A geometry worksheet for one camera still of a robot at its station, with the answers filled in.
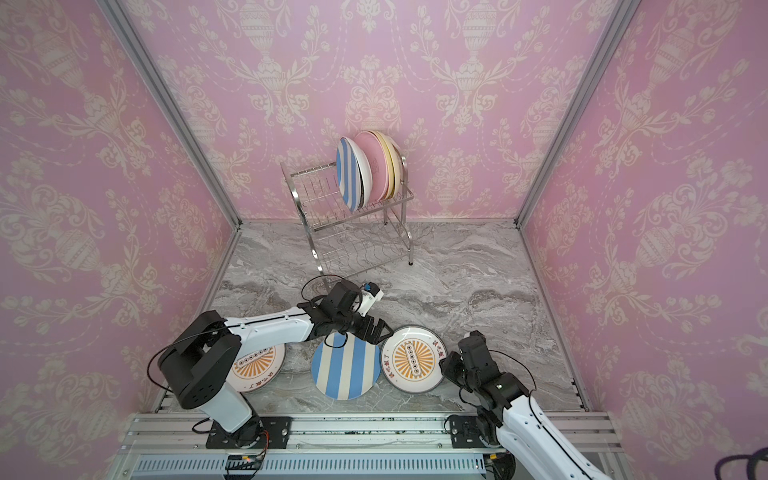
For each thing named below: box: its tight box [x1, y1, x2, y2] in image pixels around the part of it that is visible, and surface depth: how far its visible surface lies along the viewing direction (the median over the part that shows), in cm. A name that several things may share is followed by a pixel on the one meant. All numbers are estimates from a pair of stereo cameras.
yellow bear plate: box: [373, 131, 395, 202], surface depth 79 cm
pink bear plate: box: [354, 130, 389, 205], surface depth 83 cm
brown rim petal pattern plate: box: [347, 137, 373, 211], surface depth 77 cm
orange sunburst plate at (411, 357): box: [381, 324, 448, 394], surface depth 87 cm
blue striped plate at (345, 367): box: [312, 332, 381, 401], surface depth 85 cm
